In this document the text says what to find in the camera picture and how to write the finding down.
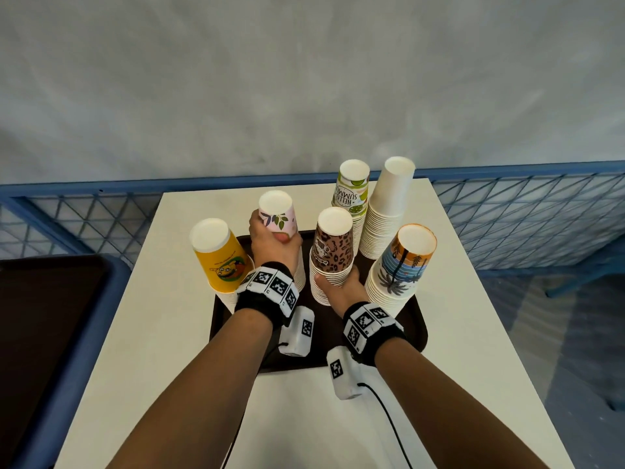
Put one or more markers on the stack of palm tree cups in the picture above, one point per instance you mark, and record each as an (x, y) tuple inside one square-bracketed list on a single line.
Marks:
[(405, 263)]

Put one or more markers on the person's left hand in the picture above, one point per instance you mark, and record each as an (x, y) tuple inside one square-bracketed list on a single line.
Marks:
[(268, 249)]

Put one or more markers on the black marker wristband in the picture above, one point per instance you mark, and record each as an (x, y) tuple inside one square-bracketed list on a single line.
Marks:
[(371, 332), (266, 288)]

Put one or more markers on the stack of plain white cups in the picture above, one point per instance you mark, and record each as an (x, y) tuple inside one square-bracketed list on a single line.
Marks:
[(390, 205)]

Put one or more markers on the stack of leopard print cups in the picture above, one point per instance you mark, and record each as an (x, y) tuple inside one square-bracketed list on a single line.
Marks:
[(334, 249)]

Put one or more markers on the stack of yellow cartoon cups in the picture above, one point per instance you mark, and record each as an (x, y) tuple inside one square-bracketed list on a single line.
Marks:
[(219, 261)]

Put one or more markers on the dark brown serving tray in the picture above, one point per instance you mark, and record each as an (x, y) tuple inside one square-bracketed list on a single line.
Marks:
[(312, 336)]

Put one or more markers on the person's right forearm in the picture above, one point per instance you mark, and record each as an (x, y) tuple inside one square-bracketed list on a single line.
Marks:
[(439, 410)]

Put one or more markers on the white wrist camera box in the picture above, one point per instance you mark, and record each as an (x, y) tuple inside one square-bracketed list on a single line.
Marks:
[(299, 333), (343, 375)]

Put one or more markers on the pink leaf paper cup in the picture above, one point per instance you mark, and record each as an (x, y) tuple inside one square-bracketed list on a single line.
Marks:
[(278, 212)]

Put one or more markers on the stack of green lime cups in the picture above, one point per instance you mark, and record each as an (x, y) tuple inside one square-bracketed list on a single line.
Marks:
[(350, 190)]

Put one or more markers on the blue framed black cart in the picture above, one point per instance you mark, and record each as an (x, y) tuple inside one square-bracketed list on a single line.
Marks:
[(53, 346)]

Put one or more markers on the person's right thumb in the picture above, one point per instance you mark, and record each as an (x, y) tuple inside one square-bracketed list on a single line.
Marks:
[(322, 280)]

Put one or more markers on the person's left forearm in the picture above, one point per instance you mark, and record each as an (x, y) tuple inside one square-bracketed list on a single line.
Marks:
[(205, 385)]

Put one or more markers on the person's left thumb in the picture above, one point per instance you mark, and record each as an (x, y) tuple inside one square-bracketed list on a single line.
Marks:
[(297, 241)]

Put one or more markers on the person's right hand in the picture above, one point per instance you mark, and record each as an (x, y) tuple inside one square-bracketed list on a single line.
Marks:
[(344, 295)]

